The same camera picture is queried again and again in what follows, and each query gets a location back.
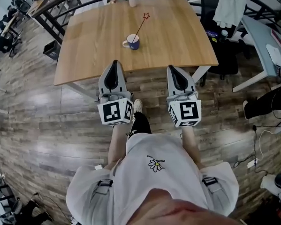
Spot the white table leg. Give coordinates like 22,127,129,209
191,65,213,84
65,82,99,102

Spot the person's right forearm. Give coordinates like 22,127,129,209
181,126,208,171

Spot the black plastic crate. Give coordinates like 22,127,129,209
43,40,61,61

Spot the white paper sheet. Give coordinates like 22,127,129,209
266,44,281,65

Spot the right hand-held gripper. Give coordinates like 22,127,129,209
166,64,202,128

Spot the black office chair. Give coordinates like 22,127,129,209
199,0,251,81

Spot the person's white shirt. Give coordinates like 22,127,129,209
65,132,240,225

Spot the grey desk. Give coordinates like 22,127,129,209
232,15,281,93

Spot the white garment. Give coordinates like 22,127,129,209
212,0,248,30

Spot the person's left forearm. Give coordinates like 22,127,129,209
107,124,129,171

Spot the person's black trouser leg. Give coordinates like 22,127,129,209
127,111,152,140

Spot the white cable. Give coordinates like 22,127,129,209
254,129,276,164

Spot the grey shoulder strap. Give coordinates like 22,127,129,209
92,179,114,195
202,176,223,194

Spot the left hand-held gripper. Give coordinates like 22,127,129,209
97,60,134,126

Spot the person's white shoe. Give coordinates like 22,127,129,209
132,99,144,117

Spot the blue cup with white handle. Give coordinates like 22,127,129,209
122,33,141,51

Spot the white power strip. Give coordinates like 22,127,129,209
246,157,258,169

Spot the red star stick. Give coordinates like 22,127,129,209
132,12,151,43

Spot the person's chin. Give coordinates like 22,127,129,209
128,188,242,225

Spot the black cable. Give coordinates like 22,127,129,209
232,116,281,177

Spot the pink flat case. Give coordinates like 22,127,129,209
270,29,281,49

